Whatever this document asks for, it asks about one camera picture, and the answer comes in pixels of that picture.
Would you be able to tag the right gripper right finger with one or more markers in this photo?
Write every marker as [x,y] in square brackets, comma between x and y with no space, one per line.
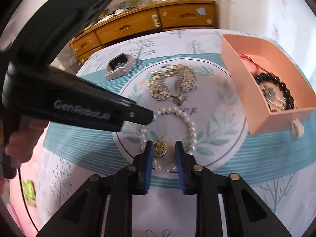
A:
[225,202]

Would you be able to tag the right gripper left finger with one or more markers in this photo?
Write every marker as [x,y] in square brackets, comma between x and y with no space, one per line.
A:
[102,206]

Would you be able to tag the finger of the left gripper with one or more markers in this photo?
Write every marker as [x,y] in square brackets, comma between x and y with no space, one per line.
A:
[137,114]

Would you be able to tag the pink smart watch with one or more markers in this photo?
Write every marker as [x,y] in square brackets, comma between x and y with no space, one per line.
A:
[119,66]

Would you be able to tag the pink box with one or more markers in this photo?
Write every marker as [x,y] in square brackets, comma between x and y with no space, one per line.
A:
[275,95]

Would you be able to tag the person's left hand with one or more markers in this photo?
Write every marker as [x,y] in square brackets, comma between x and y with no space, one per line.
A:
[22,142]

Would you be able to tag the tree print tablecloth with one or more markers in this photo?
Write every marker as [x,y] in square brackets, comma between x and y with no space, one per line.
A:
[279,167]

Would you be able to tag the green snack packet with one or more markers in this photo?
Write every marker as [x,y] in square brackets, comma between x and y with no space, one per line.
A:
[29,192]

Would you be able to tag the wooden desk with drawers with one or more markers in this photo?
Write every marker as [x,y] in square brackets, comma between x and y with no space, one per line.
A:
[148,19]

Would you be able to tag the white floral curtain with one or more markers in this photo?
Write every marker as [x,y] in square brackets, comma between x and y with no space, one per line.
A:
[290,22]

